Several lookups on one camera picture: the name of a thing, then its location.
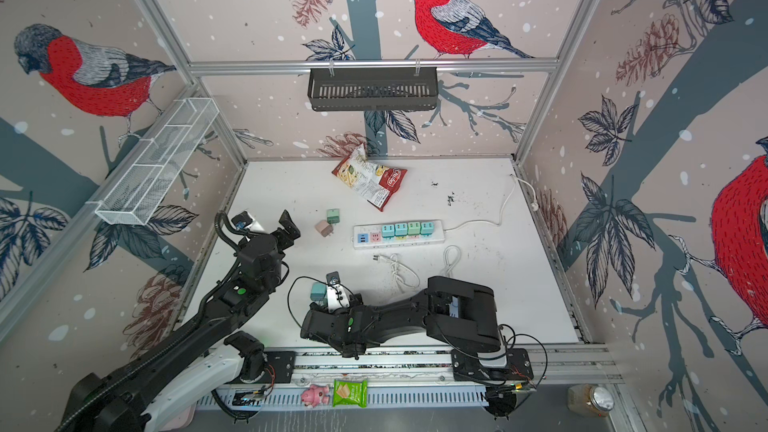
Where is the white multicolour power strip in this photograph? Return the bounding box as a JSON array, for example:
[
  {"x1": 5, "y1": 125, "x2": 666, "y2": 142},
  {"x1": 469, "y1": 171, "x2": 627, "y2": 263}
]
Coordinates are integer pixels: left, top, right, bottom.
[{"x1": 352, "y1": 220, "x2": 446, "y2": 250}]

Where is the teal plug adapter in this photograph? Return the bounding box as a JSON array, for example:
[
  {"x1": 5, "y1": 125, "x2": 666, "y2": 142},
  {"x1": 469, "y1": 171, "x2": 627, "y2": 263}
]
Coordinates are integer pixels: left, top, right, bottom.
[
  {"x1": 420, "y1": 222, "x2": 435, "y2": 236},
  {"x1": 394, "y1": 223, "x2": 408, "y2": 237},
  {"x1": 382, "y1": 224, "x2": 395, "y2": 238},
  {"x1": 310, "y1": 282, "x2": 327, "y2": 306}
]

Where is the light green plug adapter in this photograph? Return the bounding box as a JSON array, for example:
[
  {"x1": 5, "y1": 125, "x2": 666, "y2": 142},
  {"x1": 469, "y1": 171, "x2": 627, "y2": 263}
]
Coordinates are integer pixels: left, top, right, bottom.
[{"x1": 407, "y1": 221, "x2": 421, "y2": 236}]

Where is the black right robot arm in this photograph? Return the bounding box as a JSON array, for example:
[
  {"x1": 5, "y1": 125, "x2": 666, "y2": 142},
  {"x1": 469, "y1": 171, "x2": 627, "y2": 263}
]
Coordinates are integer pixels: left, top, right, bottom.
[{"x1": 299, "y1": 276, "x2": 534, "y2": 387}]

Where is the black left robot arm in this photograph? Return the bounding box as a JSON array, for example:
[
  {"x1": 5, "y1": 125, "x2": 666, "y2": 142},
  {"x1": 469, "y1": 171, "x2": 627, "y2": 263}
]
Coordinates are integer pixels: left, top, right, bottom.
[{"x1": 58, "y1": 211, "x2": 301, "y2": 431}]

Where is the pink plug adapter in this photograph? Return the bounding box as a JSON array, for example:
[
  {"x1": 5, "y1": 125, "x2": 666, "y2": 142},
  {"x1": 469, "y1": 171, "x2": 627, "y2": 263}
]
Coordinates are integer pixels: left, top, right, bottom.
[{"x1": 315, "y1": 220, "x2": 334, "y2": 237}]

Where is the teal plug adapter front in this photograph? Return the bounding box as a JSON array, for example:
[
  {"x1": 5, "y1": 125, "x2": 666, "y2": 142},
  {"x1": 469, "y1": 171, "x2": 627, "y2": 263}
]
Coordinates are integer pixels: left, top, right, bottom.
[{"x1": 310, "y1": 282, "x2": 327, "y2": 306}]

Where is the green plug adapter far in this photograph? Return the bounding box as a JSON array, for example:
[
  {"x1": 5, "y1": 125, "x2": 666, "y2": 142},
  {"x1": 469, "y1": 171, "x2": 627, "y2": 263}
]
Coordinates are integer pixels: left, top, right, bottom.
[{"x1": 326, "y1": 209, "x2": 340, "y2": 224}]

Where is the green snack packet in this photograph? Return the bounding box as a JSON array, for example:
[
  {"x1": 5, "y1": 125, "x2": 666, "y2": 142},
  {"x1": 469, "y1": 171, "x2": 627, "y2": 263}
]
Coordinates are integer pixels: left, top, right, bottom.
[{"x1": 332, "y1": 379, "x2": 368, "y2": 408}]

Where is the pink toy pig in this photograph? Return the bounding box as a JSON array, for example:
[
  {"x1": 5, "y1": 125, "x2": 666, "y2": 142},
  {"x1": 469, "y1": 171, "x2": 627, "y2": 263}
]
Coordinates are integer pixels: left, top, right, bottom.
[{"x1": 301, "y1": 384, "x2": 331, "y2": 408}]

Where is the red white chips bag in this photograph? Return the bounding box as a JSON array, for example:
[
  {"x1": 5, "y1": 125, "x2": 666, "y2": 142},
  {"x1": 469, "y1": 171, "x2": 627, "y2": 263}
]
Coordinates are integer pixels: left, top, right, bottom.
[{"x1": 332, "y1": 145, "x2": 407, "y2": 212}]

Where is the pink tray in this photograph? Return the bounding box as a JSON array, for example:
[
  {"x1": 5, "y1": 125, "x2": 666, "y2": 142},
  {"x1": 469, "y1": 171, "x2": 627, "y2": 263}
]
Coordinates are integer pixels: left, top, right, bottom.
[{"x1": 166, "y1": 405, "x2": 196, "y2": 430}]

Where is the glass jar with lid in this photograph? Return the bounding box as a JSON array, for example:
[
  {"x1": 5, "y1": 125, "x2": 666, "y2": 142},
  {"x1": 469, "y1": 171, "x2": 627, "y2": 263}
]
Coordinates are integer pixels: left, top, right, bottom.
[{"x1": 567, "y1": 384, "x2": 615, "y2": 417}]

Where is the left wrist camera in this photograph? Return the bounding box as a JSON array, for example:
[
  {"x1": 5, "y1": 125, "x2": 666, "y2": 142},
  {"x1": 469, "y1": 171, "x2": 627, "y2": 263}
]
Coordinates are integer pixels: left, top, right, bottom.
[{"x1": 230, "y1": 211, "x2": 264, "y2": 233}]

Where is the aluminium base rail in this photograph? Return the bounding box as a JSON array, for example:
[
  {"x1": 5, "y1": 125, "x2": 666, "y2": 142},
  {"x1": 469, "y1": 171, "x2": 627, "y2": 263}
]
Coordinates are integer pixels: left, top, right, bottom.
[{"x1": 197, "y1": 344, "x2": 624, "y2": 413}]

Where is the blue socket white cable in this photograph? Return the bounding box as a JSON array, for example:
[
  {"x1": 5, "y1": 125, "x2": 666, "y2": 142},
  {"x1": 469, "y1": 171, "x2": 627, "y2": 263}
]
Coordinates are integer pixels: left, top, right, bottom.
[{"x1": 440, "y1": 245, "x2": 464, "y2": 278}]

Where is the black hanging wire basket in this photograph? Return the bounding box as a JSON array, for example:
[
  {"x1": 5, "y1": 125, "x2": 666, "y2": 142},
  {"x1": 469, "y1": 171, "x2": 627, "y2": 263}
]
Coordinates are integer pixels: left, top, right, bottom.
[{"x1": 307, "y1": 67, "x2": 439, "y2": 112}]

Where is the white wire mesh shelf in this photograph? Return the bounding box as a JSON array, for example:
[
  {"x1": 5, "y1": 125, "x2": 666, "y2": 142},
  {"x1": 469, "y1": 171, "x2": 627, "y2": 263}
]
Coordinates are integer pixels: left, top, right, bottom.
[{"x1": 95, "y1": 97, "x2": 219, "y2": 225}]

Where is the power strip white cable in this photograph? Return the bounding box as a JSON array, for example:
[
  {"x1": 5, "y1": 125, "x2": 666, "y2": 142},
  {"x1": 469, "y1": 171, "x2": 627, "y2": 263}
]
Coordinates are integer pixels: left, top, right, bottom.
[{"x1": 443, "y1": 173, "x2": 541, "y2": 230}]

